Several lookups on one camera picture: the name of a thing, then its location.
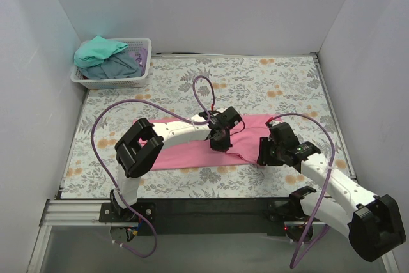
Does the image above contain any pink t shirt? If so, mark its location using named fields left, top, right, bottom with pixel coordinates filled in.
left=132, top=113, right=284, bottom=172

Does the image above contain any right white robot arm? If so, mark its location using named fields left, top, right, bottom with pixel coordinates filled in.
left=257, top=121, right=406, bottom=262

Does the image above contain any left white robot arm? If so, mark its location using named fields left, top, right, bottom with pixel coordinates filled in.
left=110, top=107, right=243, bottom=222

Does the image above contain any floral patterned table mat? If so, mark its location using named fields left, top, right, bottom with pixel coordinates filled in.
left=59, top=56, right=355, bottom=199

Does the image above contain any lavender t shirt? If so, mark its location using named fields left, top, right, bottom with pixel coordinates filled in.
left=129, top=47, right=148, bottom=75

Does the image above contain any white plastic laundry basket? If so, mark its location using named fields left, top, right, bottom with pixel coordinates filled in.
left=70, top=38, right=152, bottom=90

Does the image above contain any grey-blue t shirt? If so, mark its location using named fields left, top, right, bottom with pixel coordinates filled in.
left=79, top=52, right=142, bottom=80

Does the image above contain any teal t shirt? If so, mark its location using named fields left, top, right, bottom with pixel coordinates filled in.
left=73, top=36, right=128, bottom=68

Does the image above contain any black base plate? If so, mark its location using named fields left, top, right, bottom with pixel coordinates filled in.
left=98, top=198, right=327, bottom=235

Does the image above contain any aluminium frame rail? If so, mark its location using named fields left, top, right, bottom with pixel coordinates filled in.
left=27, top=198, right=106, bottom=273

